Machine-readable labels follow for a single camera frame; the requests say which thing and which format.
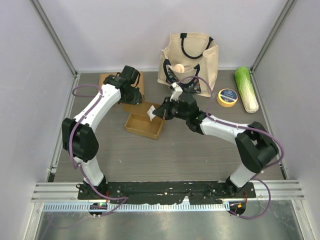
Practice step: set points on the small white packet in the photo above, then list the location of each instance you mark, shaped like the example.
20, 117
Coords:
150, 113

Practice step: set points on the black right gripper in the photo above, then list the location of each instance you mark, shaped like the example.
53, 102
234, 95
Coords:
164, 111

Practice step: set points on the wooden ball in bag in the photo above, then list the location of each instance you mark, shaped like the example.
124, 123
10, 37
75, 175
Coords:
179, 68

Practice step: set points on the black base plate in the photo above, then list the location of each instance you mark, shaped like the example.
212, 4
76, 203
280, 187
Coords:
165, 192

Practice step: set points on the small cardboard box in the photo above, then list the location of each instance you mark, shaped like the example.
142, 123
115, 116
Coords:
139, 121

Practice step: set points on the large cardboard box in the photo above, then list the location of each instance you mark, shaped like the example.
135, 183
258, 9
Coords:
139, 83

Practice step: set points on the white slotted cable duct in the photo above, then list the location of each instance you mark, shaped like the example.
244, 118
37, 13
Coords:
95, 207

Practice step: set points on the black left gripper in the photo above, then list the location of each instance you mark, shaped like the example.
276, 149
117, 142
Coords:
137, 99

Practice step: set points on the left aluminium frame post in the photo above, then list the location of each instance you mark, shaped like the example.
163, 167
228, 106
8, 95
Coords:
53, 35

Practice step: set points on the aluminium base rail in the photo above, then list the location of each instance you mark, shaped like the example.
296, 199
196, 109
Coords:
67, 191

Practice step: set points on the aluminium frame post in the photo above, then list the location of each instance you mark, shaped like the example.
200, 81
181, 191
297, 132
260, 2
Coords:
53, 35
284, 13

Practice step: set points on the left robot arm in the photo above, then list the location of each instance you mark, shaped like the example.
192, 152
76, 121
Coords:
78, 133

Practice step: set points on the yellow tape roll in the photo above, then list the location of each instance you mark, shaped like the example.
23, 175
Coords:
227, 97

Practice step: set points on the green plush cabbage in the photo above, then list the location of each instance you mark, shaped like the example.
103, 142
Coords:
246, 90

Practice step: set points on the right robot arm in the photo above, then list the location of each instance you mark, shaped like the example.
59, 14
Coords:
255, 146

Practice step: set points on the right aluminium frame post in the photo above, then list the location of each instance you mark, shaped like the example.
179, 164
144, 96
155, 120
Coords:
284, 13

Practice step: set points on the beige canvas tote bag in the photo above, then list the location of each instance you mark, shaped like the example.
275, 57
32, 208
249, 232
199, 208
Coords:
199, 54

